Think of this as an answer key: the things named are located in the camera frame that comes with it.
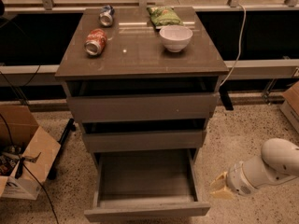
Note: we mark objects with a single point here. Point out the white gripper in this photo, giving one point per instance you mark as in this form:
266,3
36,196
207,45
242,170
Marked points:
237,179

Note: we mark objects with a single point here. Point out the grey bottom drawer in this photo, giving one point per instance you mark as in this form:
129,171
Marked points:
146,184

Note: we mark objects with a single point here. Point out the grey drawer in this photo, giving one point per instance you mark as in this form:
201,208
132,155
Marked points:
114,100
144,135
146,184

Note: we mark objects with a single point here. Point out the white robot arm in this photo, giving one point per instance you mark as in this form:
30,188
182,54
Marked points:
278,164

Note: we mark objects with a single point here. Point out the grey middle drawer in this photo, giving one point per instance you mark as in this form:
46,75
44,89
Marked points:
144,135

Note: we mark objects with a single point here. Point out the grey top drawer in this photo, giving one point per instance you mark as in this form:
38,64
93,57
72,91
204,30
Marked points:
114,100

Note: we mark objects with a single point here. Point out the grey drawer cabinet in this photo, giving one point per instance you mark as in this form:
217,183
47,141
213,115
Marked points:
134,50

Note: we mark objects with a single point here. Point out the black stand leg right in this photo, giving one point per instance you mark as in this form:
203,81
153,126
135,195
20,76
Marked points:
225,99

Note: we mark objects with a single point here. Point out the black stand leg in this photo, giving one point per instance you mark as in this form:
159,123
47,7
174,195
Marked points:
225,99
70,127

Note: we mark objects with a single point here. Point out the cardboard box right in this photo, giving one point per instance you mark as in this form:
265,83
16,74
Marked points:
290,106

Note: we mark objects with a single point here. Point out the white ceramic bowl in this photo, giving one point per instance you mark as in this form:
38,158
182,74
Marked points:
175,38

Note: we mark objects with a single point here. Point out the black stand leg left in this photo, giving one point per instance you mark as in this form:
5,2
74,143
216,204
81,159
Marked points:
70,127

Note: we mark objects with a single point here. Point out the green chip bag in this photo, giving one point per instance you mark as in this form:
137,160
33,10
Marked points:
163,16

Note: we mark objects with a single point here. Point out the red soda can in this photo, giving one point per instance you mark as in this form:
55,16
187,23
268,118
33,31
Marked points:
95,42

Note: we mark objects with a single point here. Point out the open cardboard box left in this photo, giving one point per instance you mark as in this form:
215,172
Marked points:
18,127

